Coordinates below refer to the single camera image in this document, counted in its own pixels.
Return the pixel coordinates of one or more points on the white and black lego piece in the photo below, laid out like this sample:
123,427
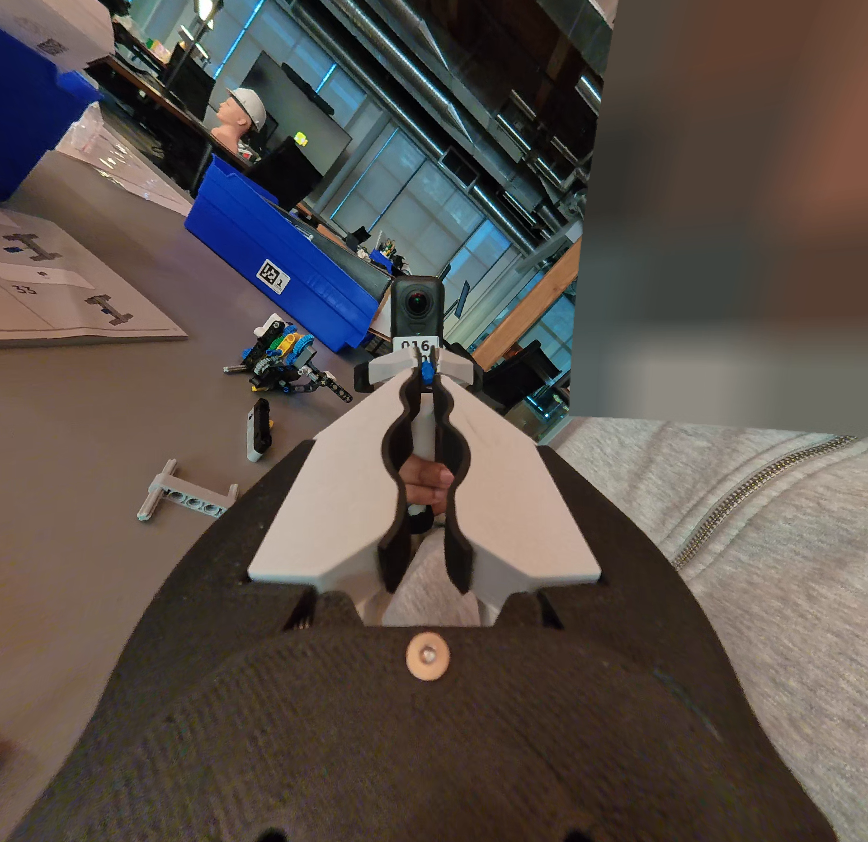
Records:
256,438

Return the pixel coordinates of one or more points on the colourful lego gear assembly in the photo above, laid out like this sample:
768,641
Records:
285,357

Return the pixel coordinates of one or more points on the light grey lego beam assembly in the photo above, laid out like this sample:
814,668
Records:
193,499

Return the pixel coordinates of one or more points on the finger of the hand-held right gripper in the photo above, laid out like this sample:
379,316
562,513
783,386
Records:
456,366
390,368

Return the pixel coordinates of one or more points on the lego instruction booklet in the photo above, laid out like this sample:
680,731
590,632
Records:
68,306

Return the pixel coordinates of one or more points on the wooden ceiling beam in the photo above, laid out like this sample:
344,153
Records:
536,292

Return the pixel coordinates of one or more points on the tagged blue storage bin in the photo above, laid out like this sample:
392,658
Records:
230,228

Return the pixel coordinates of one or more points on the large dark wall screen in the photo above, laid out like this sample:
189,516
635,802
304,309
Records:
298,116

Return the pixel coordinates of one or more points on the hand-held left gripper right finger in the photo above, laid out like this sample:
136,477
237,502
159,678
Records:
522,516

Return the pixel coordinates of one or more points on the person's right hand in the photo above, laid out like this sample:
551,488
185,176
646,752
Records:
427,479

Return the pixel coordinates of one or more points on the person's grey zip hoodie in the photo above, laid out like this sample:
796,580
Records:
746,618

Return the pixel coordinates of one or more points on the brown office desk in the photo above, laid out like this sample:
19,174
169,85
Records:
163,106

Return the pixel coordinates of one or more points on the white cardboard box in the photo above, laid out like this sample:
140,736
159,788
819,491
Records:
47,8

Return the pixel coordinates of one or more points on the mannequin head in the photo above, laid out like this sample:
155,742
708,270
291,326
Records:
230,128

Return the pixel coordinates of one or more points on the white hard hat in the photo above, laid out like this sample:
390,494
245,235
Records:
247,102

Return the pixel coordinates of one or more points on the person's right forearm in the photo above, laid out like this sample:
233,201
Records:
430,584

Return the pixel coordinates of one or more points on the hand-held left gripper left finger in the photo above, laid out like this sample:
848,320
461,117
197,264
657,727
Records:
319,516

